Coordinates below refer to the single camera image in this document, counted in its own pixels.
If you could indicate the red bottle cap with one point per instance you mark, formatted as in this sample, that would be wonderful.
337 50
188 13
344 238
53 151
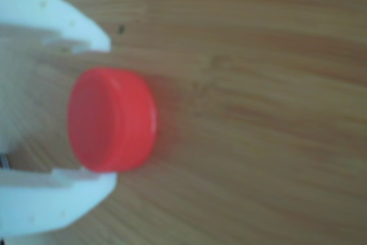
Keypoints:
111 118

